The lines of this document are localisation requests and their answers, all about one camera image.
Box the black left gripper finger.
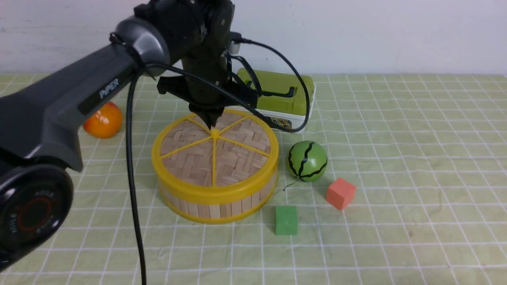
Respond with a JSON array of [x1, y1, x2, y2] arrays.
[[194, 107, 214, 129]]

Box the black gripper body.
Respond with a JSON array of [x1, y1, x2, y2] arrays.
[[157, 0, 259, 112]]

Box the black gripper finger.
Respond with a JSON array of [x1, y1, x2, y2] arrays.
[[212, 109, 224, 127]]

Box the yellow woven steamer lid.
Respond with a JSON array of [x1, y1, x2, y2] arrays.
[[151, 109, 279, 204]]

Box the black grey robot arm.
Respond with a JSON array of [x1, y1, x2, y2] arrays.
[[0, 0, 257, 271]]

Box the bamboo steamer basket yellow rim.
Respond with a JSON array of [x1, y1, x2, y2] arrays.
[[157, 173, 279, 225]]

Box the green lidded white storage box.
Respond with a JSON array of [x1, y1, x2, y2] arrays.
[[255, 70, 307, 129]]

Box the green toy watermelon ball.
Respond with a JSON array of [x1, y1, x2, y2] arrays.
[[283, 140, 328, 191]]

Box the orange red toy pear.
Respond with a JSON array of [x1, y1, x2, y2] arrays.
[[83, 102, 123, 139]]

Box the green foam cube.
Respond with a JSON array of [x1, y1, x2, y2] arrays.
[[275, 205, 298, 235]]

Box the orange red foam cube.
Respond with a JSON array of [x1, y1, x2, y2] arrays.
[[325, 177, 356, 211]]

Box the green checked tablecloth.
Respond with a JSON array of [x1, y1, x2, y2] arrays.
[[0, 74, 507, 285]]

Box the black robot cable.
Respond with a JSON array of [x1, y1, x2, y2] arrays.
[[125, 36, 310, 285]]

